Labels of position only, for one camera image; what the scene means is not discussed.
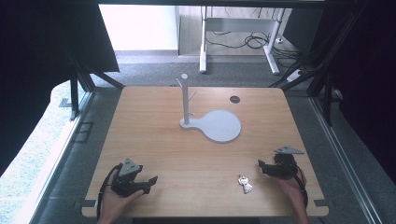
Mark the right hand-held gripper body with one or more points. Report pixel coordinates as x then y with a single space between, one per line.
285 165

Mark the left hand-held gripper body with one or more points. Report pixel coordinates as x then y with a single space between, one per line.
125 182

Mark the person's left hand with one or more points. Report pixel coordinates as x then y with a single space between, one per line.
115 203

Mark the person's right hand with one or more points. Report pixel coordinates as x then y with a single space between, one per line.
291 191

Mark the silver bunch of keys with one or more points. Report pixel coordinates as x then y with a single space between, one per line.
245 184

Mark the white key stand with tray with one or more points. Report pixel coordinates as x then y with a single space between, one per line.
218 124

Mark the white power strip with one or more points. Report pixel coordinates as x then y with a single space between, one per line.
294 75

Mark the black metal stand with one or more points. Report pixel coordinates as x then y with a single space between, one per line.
81 81
323 62

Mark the black curtain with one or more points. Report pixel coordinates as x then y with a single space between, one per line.
34 62
364 77

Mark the aluminium floor rail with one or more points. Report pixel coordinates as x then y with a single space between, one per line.
56 161
345 161

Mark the white desk frame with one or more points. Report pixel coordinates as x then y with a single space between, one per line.
239 25

